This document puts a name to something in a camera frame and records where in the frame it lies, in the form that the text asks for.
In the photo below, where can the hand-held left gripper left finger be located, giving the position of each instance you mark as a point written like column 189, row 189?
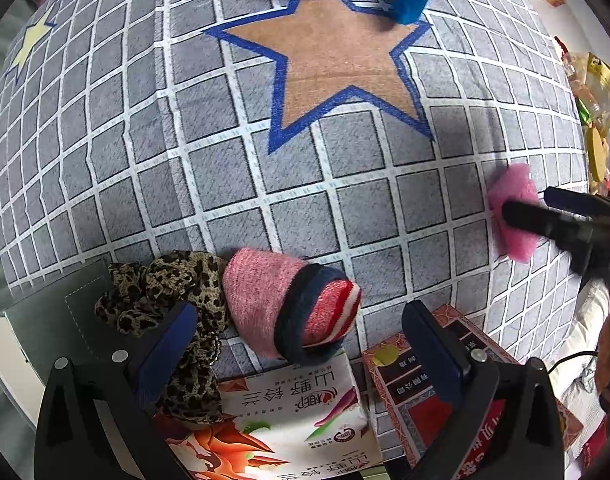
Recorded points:
column 165, row 355

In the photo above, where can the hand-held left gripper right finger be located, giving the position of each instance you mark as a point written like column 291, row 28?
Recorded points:
column 430, row 350

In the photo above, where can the grey storage box white inside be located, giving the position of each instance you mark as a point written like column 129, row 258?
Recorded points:
column 45, row 310

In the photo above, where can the white orange printed carton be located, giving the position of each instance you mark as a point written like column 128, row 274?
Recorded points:
column 285, row 425

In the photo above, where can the pile of colourful packets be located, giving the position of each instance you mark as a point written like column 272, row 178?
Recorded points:
column 597, row 110

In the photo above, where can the pink fluffy cloth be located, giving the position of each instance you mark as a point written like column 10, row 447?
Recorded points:
column 515, row 187

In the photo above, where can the red brown flat box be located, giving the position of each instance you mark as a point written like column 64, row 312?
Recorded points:
column 389, row 390

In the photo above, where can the grey checked star blanket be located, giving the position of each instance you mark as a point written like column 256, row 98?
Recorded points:
column 185, row 110

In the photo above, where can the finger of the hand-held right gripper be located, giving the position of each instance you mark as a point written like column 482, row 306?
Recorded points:
column 570, row 198
column 530, row 215

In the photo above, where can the pink sock navy cuff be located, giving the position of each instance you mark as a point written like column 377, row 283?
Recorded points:
column 255, row 300

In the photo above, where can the leopard print scrunchie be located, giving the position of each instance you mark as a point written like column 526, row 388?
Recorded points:
column 185, row 270

